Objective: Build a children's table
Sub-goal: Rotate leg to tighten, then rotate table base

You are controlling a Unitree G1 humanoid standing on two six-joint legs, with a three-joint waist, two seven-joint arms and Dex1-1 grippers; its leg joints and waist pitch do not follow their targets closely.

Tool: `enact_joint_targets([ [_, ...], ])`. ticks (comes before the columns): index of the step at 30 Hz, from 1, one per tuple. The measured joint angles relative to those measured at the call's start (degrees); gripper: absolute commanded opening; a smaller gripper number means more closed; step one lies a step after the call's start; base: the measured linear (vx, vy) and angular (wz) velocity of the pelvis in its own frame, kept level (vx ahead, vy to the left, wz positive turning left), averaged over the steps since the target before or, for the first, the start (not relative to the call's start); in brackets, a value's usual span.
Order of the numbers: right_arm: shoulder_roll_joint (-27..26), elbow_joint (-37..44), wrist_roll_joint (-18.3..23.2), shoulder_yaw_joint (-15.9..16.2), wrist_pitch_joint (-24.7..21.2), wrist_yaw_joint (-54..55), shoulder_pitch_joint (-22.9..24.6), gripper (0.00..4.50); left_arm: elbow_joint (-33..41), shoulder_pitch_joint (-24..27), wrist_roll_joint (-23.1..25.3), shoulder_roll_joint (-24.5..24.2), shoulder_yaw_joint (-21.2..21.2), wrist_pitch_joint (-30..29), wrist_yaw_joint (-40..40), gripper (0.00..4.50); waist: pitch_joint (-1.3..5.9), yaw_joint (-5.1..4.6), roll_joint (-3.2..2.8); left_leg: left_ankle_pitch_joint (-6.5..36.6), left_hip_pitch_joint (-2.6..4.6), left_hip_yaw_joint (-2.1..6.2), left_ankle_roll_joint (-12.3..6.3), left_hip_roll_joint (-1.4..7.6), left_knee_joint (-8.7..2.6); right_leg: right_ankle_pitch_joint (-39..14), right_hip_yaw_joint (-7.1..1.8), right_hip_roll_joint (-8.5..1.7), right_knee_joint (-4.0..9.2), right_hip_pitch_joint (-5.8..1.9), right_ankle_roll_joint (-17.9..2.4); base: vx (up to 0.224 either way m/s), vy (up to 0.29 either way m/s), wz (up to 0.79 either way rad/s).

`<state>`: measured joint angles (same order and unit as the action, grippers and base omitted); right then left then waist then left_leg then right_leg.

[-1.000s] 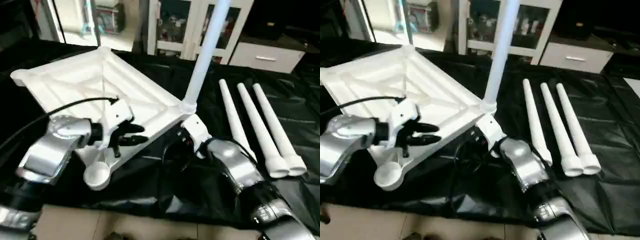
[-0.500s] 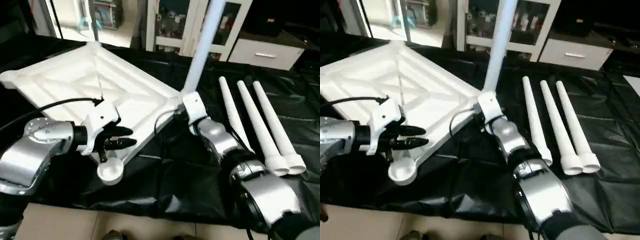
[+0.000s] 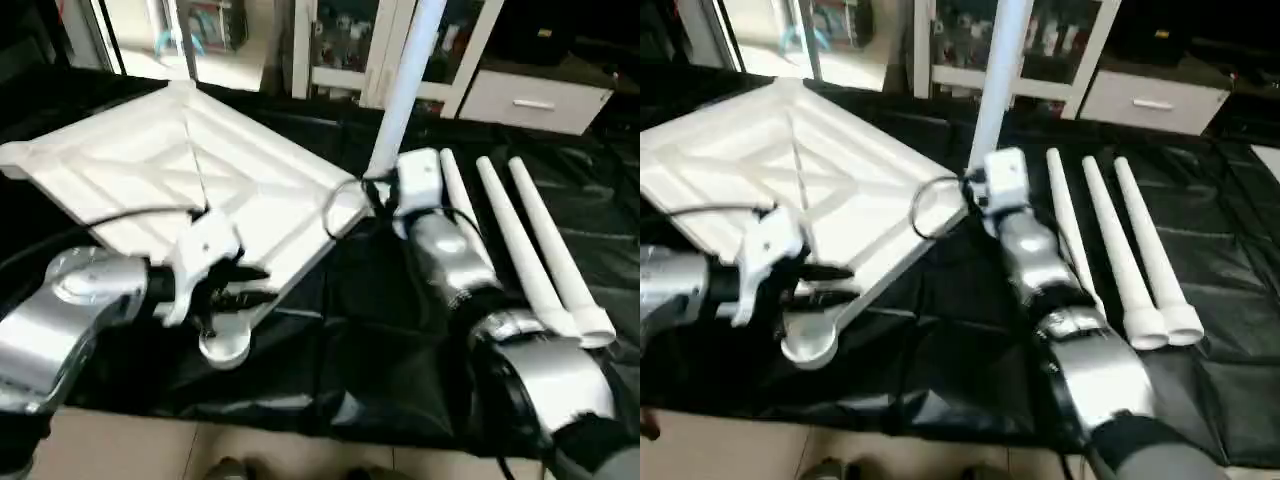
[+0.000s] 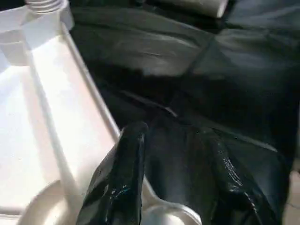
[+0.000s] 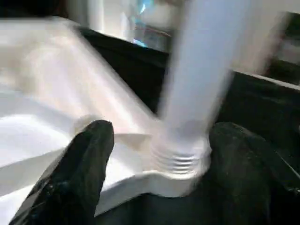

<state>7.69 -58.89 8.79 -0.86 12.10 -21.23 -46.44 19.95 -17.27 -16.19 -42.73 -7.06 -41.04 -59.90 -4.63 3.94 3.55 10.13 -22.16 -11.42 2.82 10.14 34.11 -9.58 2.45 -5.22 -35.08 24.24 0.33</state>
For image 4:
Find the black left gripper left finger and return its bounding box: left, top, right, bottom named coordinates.
left=76, top=122, right=150, bottom=225

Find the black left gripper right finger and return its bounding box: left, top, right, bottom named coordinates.
left=144, top=126, right=283, bottom=225

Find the white plastic table top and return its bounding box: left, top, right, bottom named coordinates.
left=0, top=4, right=203, bottom=225

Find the white plastic table leg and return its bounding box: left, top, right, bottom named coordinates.
left=154, top=0, right=229, bottom=19
left=26, top=0, right=65, bottom=14

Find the black work mat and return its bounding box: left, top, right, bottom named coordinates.
left=0, top=0, right=300, bottom=207

